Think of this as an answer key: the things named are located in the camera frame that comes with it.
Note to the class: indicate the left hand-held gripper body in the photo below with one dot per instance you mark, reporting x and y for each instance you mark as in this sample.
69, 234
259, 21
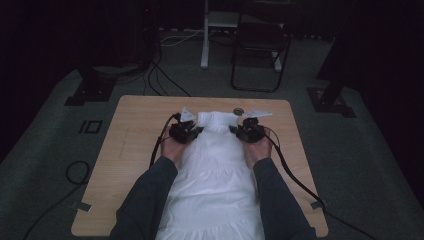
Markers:
182, 130

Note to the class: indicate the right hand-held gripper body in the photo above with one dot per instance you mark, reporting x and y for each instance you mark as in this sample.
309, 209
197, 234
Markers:
251, 130

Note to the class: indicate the white skirt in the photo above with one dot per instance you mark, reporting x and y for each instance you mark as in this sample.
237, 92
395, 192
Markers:
213, 180

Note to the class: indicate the person's right hand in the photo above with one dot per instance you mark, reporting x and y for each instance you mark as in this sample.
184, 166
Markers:
260, 150

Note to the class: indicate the person's left hand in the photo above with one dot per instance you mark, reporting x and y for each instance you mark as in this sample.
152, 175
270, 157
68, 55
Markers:
171, 148

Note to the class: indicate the round table grommet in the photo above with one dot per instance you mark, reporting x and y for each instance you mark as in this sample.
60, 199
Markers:
238, 111

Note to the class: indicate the black stand with flat base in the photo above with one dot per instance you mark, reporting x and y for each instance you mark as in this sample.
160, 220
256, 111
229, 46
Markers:
333, 100
91, 88

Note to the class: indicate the white metal stand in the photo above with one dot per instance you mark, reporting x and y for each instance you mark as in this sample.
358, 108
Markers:
205, 40

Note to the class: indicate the black folding chair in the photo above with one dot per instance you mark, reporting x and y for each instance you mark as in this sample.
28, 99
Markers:
261, 40

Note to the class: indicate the grey tape piece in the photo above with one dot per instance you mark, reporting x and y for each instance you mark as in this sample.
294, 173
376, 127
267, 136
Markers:
85, 206
316, 204

